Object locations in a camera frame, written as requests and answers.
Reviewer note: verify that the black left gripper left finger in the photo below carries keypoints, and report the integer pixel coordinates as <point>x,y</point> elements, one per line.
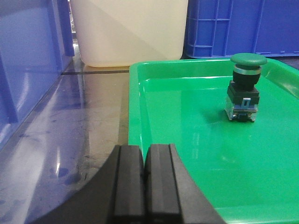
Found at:
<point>115,194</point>

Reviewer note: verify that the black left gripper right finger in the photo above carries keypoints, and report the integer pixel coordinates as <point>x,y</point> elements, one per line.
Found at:
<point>172,196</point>

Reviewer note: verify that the green push button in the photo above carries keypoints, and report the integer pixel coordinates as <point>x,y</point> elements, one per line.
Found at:
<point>242,98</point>

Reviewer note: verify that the green plastic tray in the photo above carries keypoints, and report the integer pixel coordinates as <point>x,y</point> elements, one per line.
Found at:
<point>249,171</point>

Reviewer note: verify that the cream plastic container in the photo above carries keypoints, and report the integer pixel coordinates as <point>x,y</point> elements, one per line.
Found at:
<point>115,33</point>

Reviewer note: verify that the blue ribbed crate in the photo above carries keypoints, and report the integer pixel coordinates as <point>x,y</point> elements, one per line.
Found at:
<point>221,28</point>

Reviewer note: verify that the blue crate left side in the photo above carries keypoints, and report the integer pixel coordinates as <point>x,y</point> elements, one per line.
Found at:
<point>35,48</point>

